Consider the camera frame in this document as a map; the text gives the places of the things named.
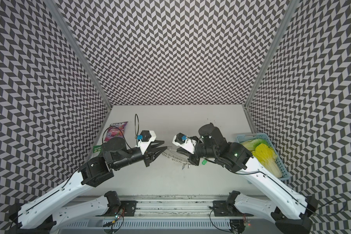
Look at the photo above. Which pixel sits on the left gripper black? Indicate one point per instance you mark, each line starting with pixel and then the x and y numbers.
pixel 149 154

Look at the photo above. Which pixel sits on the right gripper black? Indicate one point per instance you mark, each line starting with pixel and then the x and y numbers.
pixel 192 158

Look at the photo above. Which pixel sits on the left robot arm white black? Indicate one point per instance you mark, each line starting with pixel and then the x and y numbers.
pixel 50 212

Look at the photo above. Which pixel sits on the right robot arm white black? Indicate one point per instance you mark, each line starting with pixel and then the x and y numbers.
pixel 289 210

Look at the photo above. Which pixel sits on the purple candy bag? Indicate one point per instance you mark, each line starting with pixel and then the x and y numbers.
pixel 114 130

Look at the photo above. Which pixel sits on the green candy bag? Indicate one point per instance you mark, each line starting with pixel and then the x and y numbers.
pixel 96 149

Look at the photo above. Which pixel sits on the yellow green plastic bag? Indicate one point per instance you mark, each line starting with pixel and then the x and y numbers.
pixel 265 155

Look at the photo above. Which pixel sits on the left base wiring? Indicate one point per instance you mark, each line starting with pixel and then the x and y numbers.
pixel 114 220

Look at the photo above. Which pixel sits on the base wiring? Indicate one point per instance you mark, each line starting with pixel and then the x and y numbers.
pixel 114 220
pixel 237 224

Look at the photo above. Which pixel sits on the right base wiring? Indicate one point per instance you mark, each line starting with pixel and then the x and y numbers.
pixel 237 224

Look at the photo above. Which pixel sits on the light blue plastic basket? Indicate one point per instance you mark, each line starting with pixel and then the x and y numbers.
pixel 242 138

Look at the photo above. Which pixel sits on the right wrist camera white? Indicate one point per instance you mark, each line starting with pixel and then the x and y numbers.
pixel 185 142

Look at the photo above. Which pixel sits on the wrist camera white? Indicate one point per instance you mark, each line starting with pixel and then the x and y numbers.
pixel 144 140
pixel 185 142

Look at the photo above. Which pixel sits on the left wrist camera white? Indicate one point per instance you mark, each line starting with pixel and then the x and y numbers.
pixel 144 140

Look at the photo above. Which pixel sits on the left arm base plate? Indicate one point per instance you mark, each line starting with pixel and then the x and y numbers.
pixel 125 208

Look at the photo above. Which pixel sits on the aluminium frame rail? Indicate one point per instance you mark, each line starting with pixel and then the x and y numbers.
pixel 179 214

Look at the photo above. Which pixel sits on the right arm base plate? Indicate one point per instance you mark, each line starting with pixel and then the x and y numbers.
pixel 224 209

